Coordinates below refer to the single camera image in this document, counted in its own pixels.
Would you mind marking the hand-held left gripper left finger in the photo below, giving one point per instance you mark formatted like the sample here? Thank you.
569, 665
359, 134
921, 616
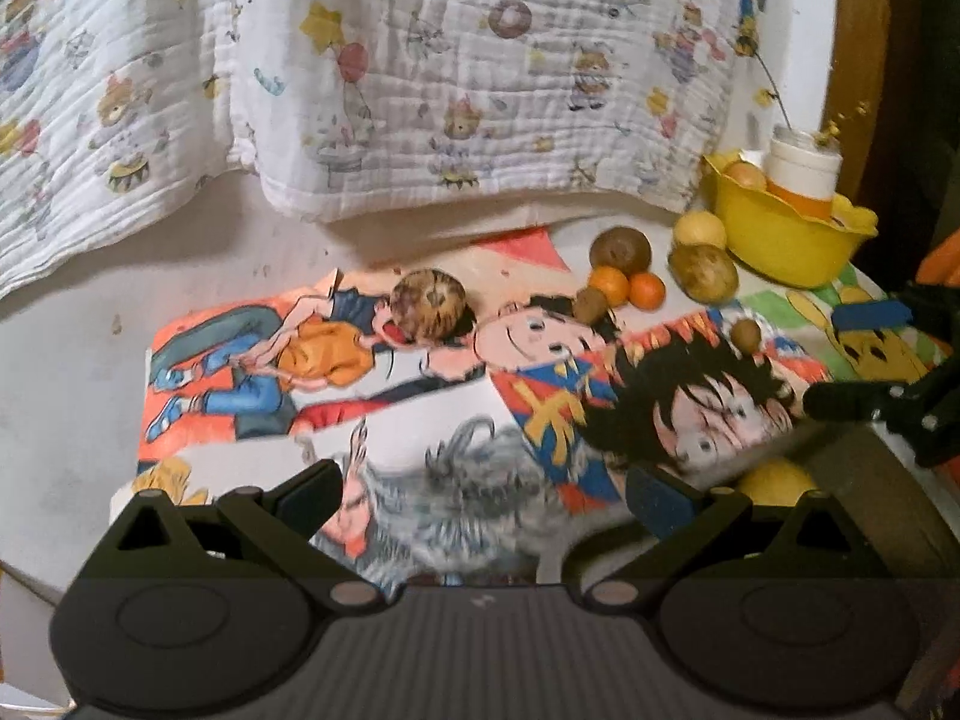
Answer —
307, 493

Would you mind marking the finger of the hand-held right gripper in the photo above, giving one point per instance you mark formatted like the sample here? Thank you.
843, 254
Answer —
870, 315
855, 401

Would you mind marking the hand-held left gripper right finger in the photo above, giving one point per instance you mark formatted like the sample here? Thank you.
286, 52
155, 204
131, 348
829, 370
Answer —
660, 499

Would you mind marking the yellow plastic bowl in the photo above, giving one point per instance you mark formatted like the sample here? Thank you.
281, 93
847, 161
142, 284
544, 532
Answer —
780, 240

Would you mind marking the brown potato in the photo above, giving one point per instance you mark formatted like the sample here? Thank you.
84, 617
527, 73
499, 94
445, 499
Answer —
703, 274

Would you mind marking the yellow lemon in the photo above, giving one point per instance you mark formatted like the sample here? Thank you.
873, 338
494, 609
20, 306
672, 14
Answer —
699, 229
776, 481

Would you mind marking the small brown kiwi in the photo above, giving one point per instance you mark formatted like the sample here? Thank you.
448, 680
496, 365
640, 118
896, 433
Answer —
591, 306

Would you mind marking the orange tangerine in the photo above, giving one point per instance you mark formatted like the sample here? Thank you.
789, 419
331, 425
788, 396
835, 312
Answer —
646, 291
609, 285

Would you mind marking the large brown kiwi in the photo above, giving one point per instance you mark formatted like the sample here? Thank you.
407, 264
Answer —
619, 247

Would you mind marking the yellow character drawing sheet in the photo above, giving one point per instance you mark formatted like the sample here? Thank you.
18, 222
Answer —
862, 352

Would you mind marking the spiky black hair drawing sheet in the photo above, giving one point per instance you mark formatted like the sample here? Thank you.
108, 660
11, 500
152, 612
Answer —
675, 390

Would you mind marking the small brown round fruit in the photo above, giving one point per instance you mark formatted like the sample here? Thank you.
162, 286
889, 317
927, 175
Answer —
747, 334

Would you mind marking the cartoon couple drawing sheet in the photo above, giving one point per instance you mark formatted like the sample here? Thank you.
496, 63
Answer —
322, 360

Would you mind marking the grey creature drawing sheet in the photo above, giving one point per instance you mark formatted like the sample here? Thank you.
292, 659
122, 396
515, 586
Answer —
465, 487

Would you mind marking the white and orange cup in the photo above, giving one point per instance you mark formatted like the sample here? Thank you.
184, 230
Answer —
802, 161

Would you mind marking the pale yellow round fruit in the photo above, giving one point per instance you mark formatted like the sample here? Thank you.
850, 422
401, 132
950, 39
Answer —
747, 175

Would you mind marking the smiling boy drawing sheet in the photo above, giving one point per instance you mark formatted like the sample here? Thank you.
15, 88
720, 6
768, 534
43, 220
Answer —
525, 337

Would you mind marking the brown mottled round fruit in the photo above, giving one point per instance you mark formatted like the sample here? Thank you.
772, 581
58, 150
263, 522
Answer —
431, 307

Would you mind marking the twig with yellow flowers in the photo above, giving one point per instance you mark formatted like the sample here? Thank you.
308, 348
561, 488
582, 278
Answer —
772, 82

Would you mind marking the white cartoon printed blanket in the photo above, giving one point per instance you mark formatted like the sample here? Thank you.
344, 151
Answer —
450, 52

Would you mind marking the brown wooden frame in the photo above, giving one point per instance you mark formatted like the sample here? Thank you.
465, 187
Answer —
862, 52

